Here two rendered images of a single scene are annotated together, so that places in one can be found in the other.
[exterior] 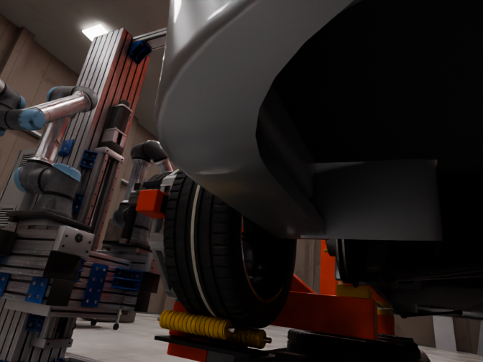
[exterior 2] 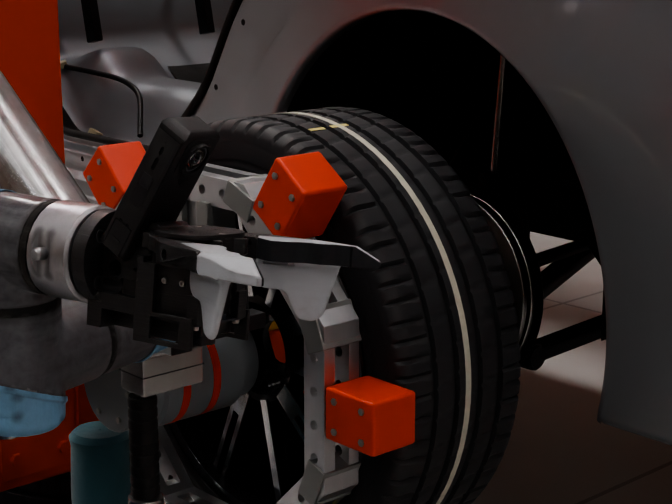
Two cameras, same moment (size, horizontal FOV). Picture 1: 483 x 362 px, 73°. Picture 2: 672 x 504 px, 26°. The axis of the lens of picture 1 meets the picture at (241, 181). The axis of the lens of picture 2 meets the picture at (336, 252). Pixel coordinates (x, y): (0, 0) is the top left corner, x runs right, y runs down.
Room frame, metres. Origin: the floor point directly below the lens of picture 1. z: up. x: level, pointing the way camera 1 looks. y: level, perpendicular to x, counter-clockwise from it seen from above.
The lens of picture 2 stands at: (0.46, 1.90, 1.48)
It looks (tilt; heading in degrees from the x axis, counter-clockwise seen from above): 14 degrees down; 290
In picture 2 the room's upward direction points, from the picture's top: straight up
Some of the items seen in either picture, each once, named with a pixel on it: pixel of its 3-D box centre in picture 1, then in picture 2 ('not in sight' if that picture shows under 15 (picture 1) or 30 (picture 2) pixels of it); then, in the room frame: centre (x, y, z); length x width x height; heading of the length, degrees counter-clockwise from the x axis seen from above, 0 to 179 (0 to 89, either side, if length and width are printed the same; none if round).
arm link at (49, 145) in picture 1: (52, 137); not in sight; (1.34, 0.88, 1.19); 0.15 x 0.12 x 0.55; 77
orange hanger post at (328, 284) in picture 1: (329, 208); not in sight; (3.50, -1.03, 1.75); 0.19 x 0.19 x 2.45; 62
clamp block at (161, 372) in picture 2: (141, 199); (161, 365); (1.24, 0.38, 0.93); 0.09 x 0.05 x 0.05; 62
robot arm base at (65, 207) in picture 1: (54, 207); not in sight; (1.31, 0.75, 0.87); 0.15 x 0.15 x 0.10
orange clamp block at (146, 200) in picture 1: (155, 204); (369, 415); (1.01, 0.27, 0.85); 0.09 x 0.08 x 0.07; 152
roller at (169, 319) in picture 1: (194, 324); not in sight; (1.14, 0.09, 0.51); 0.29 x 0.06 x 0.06; 62
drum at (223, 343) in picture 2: not in sight; (171, 369); (1.32, 0.18, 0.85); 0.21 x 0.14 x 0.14; 62
